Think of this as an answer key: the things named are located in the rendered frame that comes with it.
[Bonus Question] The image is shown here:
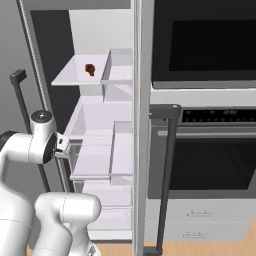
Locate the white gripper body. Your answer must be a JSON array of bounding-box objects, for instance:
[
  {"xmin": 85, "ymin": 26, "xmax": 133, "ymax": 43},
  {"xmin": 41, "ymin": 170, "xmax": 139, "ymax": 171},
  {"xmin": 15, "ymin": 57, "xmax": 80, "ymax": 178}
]
[{"xmin": 54, "ymin": 139, "xmax": 73, "ymax": 160}]

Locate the brown chicken drumstick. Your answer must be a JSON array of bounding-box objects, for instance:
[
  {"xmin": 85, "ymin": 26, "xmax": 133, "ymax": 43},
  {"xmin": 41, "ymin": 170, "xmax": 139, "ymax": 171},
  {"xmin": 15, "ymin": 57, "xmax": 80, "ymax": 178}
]
[{"xmin": 84, "ymin": 63, "xmax": 97, "ymax": 77}]

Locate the white fridge crisper drawer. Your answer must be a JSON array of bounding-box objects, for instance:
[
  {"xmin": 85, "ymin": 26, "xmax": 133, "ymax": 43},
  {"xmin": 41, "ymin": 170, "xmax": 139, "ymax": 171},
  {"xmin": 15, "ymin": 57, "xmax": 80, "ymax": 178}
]
[{"xmin": 74, "ymin": 181, "xmax": 134, "ymax": 232}]

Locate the grey fridge door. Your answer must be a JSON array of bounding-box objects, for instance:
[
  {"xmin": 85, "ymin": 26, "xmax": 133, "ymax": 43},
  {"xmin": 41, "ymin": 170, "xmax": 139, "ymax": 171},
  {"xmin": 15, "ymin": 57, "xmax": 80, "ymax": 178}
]
[
  {"xmin": 0, "ymin": 0, "xmax": 75, "ymax": 194},
  {"xmin": 130, "ymin": 0, "xmax": 156, "ymax": 256}
]

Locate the white fridge interior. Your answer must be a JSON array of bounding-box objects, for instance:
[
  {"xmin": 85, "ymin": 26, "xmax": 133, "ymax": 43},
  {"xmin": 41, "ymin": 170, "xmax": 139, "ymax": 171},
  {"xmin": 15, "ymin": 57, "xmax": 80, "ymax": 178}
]
[{"xmin": 29, "ymin": 0, "xmax": 135, "ymax": 242}]

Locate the black and steel oven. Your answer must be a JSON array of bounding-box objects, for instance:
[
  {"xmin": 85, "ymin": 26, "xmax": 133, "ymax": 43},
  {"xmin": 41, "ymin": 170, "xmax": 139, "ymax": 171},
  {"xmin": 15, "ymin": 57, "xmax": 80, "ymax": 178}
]
[{"xmin": 147, "ymin": 88, "xmax": 256, "ymax": 201}]

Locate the black built-in microwave oven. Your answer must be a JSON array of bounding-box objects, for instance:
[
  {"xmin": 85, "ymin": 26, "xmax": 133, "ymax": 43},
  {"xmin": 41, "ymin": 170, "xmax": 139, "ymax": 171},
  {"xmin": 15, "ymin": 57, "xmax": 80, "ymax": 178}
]
[{"xmin": 151, "ymin": 0, "xmax": 256, "ymax": 90}]

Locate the dark grey fridge door handle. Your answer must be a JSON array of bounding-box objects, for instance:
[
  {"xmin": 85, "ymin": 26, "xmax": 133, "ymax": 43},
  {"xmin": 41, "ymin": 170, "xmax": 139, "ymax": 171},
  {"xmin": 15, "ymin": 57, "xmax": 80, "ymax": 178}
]
[
  {"xmin": 9, "ymin": 69, "xmax": 52, "ymax": 193},
  {"xmin": 148, "ymin": 103, "xmax": 183, "ymax": 255}
]

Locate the grey drawer handle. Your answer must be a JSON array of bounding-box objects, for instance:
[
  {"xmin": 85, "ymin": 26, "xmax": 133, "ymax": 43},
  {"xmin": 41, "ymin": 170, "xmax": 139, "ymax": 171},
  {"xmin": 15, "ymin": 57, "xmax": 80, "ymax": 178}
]
[
  {"xmin": 182, "ymin": 231, "xmax": 207, "ymax": 239},
  {"xmin": 186, "ymin": 209, "xmax": 214, "ymax": 218}
]

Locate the steel oven door handle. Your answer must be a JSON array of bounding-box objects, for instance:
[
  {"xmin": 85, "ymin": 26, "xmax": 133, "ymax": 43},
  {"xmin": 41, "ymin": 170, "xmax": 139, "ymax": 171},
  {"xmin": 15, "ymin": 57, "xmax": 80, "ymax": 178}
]
[{"xmin": 156, "ymin": 129, "xmax": 256, "ymax": 140}]

